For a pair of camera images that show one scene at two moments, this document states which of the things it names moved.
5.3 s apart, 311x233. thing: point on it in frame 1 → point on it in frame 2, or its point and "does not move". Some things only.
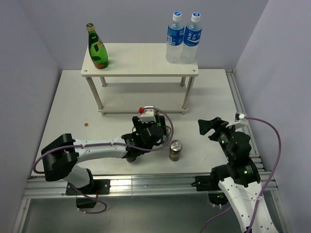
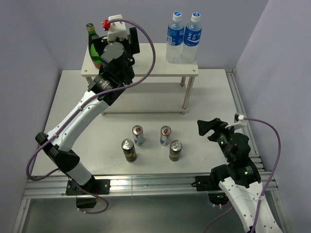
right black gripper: [204, 125] does not move
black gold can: [175, 147] does not move
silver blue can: [168, 131] does not move
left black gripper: [135, 120] → [131, 43]
